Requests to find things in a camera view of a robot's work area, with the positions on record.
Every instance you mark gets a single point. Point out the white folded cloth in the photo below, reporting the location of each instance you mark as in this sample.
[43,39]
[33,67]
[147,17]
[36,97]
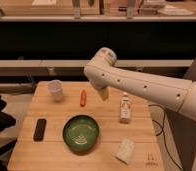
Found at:
[125,151]

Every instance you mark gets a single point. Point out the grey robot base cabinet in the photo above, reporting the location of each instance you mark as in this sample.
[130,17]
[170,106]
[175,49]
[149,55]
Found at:
[184,131]

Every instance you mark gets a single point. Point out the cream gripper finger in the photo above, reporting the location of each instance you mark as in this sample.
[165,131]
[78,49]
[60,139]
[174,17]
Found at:
[104,93]

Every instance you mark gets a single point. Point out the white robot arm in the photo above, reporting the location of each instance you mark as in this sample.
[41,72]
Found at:
[175,94]

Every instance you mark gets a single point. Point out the white plastic bottle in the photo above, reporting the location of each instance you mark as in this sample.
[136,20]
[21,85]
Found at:
[125,109]

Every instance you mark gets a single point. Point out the black remote control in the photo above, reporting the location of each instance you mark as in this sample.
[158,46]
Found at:
[40,129]

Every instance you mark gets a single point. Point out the orange carrot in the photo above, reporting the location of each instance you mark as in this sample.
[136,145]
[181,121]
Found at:
[83,98]

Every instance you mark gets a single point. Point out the green ceramic bowl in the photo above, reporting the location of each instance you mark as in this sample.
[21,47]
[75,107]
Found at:
[81,133]

